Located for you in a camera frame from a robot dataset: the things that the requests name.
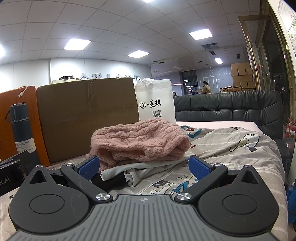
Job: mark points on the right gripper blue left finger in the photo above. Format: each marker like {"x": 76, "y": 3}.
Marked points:
{"x": 89, "y": 167}

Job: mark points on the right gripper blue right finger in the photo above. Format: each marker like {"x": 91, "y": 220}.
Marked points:
{"x": 198, "y": 167}

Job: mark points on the pink knitted sweater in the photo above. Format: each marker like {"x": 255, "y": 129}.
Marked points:
{"x": 145, "y": 141}

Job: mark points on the white folded garment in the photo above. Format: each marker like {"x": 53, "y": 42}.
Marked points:
{"x": 133, "y": 173}

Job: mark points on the brown cardboard box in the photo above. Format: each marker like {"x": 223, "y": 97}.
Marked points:
{"x": 71, "y": 112}

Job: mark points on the dark teal vacuum bottle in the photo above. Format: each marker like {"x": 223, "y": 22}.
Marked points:
{"x": 18, "y": 116}

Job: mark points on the black small box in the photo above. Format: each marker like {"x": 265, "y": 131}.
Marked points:
{"x": 14, "y": 170}

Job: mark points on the white paper shopping bag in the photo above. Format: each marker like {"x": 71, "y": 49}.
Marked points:
{"x": 155, "y": 99}

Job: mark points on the black leather sofa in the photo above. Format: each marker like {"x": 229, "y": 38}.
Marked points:
{"x": 263, "y": 107}

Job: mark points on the orange board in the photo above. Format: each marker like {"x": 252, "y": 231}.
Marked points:
{"x": 28, "y": 95}

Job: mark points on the stacked cardboard boxes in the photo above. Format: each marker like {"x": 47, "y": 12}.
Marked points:
{"x": 242, "y": 78}

